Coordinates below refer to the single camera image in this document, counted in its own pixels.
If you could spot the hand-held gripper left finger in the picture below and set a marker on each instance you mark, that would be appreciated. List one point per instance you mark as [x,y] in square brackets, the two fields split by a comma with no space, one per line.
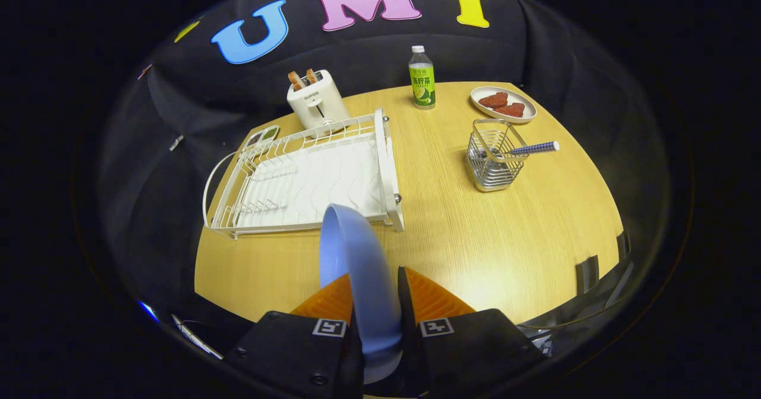
[285,351]

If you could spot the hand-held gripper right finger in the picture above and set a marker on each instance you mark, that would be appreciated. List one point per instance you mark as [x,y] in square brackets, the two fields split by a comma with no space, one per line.
[407,321]

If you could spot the blue plate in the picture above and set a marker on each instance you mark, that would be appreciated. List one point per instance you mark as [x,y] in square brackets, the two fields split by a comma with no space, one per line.
[362,268]

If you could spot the white oval dish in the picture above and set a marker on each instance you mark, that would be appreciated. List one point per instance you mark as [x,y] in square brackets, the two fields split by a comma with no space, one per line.
[523,100]

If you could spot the white device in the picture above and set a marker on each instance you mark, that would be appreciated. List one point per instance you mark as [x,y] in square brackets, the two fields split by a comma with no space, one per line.
[196,338]

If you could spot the bright monitor screen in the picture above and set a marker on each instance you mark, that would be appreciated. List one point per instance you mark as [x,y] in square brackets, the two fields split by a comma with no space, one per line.
[148,311]

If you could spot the white compartment seasoning tray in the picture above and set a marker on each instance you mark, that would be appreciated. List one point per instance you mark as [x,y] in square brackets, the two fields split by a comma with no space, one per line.
[264,136]

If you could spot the white toaster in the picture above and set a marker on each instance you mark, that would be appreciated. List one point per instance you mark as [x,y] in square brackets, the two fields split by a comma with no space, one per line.
[321,107]

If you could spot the white clip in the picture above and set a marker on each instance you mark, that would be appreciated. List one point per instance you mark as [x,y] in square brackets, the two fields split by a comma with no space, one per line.
[176,143]

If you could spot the red meat slice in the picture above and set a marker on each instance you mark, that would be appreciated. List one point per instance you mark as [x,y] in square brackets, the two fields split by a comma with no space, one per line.
[493,100]
[511,110]

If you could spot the green label drink bottle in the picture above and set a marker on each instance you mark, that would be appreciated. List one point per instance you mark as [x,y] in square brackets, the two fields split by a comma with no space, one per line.
[422,84]

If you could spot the brown toast slice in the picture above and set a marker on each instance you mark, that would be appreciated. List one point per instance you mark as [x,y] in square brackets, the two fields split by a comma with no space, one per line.
[311,76]
[296,80]

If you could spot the black backdrop cloth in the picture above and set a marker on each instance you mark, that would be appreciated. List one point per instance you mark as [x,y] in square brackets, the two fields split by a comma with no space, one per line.
[357,54]

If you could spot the red clip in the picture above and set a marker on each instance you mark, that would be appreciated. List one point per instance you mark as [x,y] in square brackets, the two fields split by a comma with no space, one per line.
[144,71]

